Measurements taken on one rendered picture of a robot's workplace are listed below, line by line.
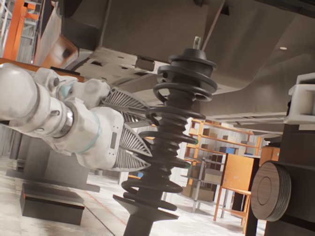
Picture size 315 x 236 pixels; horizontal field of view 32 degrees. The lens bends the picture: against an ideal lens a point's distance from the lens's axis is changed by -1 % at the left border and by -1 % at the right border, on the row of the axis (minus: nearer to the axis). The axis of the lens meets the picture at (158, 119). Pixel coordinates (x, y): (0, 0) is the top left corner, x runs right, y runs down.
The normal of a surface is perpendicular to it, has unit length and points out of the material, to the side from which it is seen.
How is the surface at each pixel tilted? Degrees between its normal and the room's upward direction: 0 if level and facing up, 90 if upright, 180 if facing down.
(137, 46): 90
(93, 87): 74
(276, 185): 90
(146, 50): 90
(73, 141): 132
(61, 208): 90
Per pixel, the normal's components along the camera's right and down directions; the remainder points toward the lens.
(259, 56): 0.06, 0.66
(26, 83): 0.91, -0.09
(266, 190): -0.94, -0.21
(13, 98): 0.81, 0.06
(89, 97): -0.22, -0.37
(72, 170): 0.27, -0.02
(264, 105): -0.94, 0.20
